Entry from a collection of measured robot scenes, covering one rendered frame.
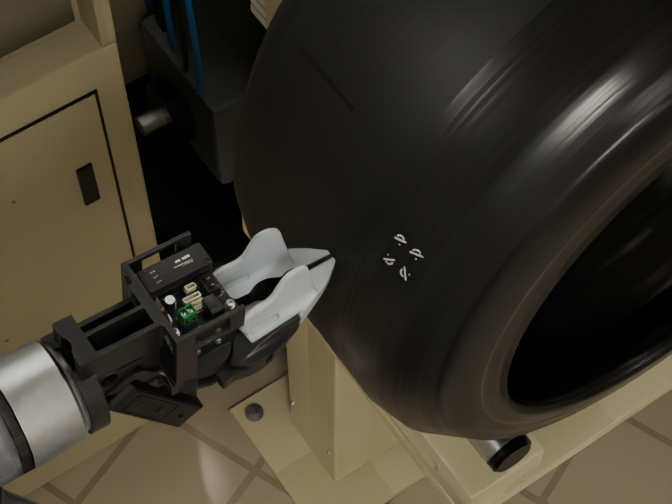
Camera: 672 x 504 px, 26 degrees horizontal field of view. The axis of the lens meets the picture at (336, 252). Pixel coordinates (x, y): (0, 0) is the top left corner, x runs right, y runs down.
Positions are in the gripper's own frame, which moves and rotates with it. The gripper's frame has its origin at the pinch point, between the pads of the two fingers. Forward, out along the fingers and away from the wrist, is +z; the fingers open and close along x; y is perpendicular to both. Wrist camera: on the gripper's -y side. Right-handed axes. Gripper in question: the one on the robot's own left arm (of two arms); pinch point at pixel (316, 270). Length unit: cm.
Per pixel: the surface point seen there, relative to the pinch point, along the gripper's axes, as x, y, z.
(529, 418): -11.9, -18.8, 15.1
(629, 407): -10, -39, 35
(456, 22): 2.3, 17.9, 10.8
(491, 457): -9.7, -30.8, 15.6
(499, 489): -10.7, -37.8, 17.3
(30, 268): 51, -66, -2
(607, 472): 3, -117, 69
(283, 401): 41, -120, 33
